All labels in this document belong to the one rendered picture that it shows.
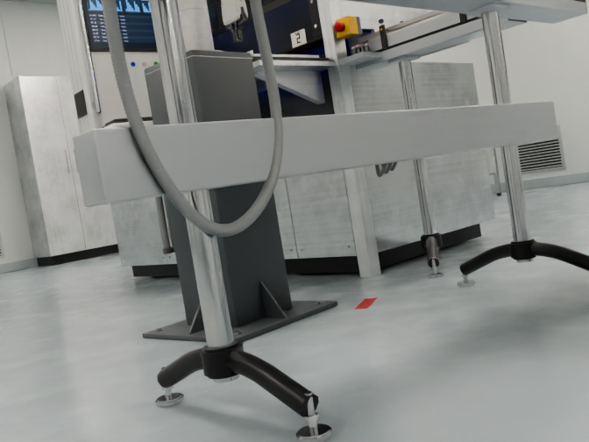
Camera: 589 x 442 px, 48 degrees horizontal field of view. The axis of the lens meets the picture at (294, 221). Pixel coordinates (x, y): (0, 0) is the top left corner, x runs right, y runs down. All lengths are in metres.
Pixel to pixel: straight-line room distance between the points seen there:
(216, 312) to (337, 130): 0.49
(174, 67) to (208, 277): 0.38
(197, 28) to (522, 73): 5.59
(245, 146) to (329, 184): 1.53
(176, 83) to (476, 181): 2.35
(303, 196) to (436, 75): 0.87
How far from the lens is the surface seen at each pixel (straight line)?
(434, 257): 2.49
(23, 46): 8.23
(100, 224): 7.67
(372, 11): 2.96
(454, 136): 1.80
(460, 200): 3.25
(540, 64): 7.37
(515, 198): 2.09
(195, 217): 1.16
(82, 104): 3.26
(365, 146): 1.51
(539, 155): 7.36
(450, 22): 2.54
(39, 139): 7.52
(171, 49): 1.24
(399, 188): 2.88
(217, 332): 1.23
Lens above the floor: 0.41
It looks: 3 degrees down
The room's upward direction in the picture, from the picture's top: 9 degrees counter-clockwise
